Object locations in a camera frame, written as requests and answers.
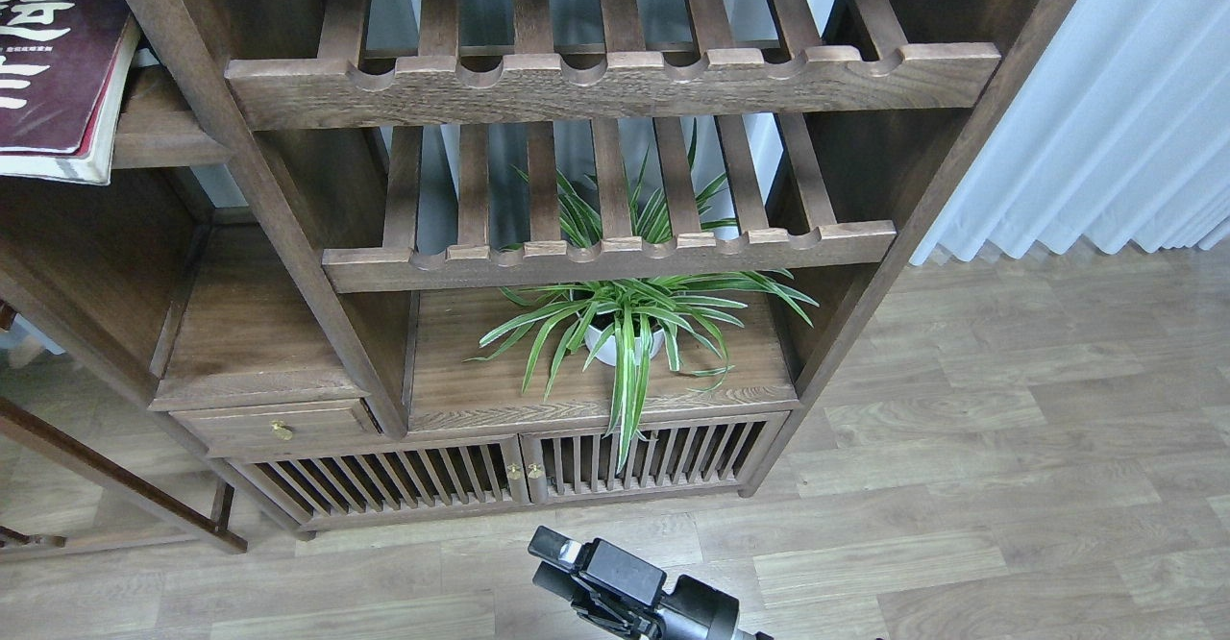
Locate slatted cabinet door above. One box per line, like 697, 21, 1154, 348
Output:
232, 437, 531, 530
520, 412, 787, 505

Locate white pleated curtain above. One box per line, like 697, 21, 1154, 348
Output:
911, 0, 1229, 266

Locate green spider plant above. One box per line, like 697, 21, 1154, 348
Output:
467, 121, 820, 474

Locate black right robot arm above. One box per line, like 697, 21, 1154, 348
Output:
528, 526, 770, 639

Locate left slatted cabinet door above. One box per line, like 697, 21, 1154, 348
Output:
232, 437, 531, 530

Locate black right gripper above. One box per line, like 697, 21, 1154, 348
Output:
528, 526, 740, 639

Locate right slatted cabinet door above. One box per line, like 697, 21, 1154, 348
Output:
520, 412, 787, 505

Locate maroon book white characters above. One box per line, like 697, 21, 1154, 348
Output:
1, 0, 140, 185

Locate brass drawer knob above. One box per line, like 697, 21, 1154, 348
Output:
271, 421, 294, 441

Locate dark wooden bookshelf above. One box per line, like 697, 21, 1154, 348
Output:
2, 0, 1076, 537

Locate wooden drawer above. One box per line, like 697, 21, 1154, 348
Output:
170, 398, 379, 450

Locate white plant pot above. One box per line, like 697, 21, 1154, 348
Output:
581, 325, 665, 370

